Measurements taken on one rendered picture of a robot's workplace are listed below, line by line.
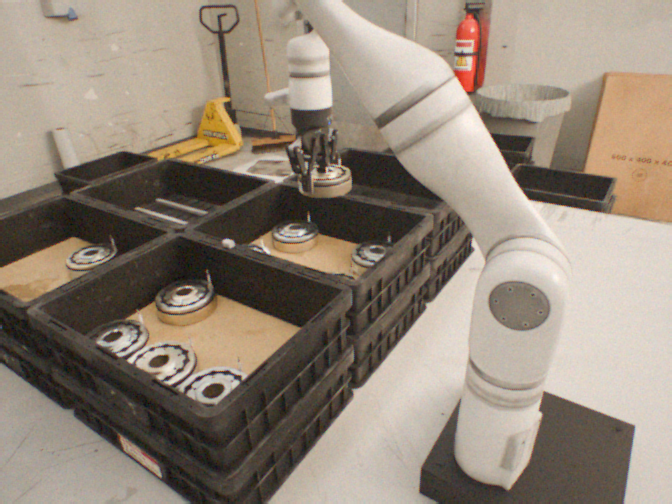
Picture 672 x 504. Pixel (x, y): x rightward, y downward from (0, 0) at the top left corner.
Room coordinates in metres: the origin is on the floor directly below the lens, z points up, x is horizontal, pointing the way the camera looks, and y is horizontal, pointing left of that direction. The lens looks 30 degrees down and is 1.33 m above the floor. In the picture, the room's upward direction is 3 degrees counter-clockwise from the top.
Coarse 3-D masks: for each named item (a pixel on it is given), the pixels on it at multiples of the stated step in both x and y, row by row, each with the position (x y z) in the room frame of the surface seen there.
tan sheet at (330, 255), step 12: (264, 240) 0.97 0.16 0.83; (324, 240) 0.95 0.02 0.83; (336, 240) 0.95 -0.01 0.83; (276, 252) 0.91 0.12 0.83; (312, 252) 0.90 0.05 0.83; (324, 252) 0.90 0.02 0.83; (336, 252) 0.90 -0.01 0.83; (348, 252) 0.89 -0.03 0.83; (312, 264) 0.85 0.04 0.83; (324, 264) 0.85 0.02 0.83; (336, 264) 0.85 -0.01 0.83; (348, 264) 0.84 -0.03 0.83
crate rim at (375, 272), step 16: (256, 192) 1.01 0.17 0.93; (224, 208) 0.93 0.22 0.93; (384, 208) 0.90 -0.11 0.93; (400, 208) 0.89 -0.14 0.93; (432, 224) 0.83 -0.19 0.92; (400, 240) 0.75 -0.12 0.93; (416, 240) 0.77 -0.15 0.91; (272, 256) 0.71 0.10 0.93; (384, 256) 0.69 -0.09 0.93; (400, 256) 0.72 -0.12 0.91; (320, 272) 0.66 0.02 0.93; (368, 272) 0.65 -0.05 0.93; (384, 272) 0.67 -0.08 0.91; (352, 288) 0.61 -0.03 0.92; (368, 288) 0.63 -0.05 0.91
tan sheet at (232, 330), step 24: (144, 312) 0.71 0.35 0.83; (216, 312) 0.70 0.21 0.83; (240, 312) 0.69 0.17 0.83; (168, 336) 0.64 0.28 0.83; (192, 336) 0.63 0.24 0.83; (216, 336) 0.63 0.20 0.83; (240, 336) 0.63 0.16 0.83; (264, 336) 0.62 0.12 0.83; (288, 336) 0.62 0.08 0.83; (216, 360) 0.57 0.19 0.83; (240, 360) 0.57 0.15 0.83; (264, 360) 0.57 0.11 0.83
